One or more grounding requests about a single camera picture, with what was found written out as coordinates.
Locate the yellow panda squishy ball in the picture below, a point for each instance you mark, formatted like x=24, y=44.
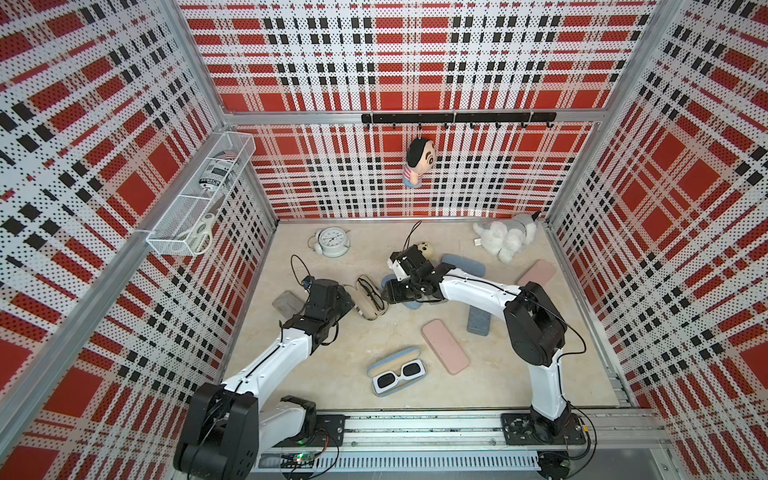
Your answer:
x=426, y=250

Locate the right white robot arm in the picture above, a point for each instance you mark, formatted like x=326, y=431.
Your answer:
x=536, y=329

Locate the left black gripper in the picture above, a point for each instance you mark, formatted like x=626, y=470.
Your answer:
x=343, y=299

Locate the cartoon boy doll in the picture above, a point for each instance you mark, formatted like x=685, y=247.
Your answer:
x=420, y=159

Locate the white plush toy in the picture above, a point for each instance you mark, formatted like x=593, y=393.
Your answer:
x=505, y=239

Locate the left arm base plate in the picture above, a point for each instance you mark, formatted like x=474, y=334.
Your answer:
x=328, y=429

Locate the white scissors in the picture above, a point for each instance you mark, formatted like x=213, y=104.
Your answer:
x=197, y=239

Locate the beige case with dark glasses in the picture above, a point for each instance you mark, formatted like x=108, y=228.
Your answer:
x=370, y=301

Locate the blue case with pink glasses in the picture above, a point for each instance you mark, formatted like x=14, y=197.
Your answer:
x=463, y=266

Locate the grey marble teal-lined case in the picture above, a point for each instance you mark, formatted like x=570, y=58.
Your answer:
x=288, y=304

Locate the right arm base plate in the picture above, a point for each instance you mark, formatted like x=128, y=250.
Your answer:
x=523, y=430

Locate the small pink glasses case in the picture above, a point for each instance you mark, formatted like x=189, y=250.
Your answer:
x=541, y=272

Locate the clear wall shelf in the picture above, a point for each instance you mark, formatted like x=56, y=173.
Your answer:
x=191, y=203

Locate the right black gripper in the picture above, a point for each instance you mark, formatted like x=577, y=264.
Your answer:
x=393, y=293

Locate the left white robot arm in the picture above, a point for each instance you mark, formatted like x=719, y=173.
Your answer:
x=226, y=428

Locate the white alarm clock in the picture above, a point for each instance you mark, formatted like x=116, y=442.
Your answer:
x=331, y=242

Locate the black hook rail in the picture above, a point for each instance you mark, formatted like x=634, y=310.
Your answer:
x=522, y=118

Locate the small circuit board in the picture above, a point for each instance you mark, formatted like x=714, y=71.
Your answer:
x=287, y=461

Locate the white sunglasses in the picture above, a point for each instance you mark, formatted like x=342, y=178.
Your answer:
x=388, y=381

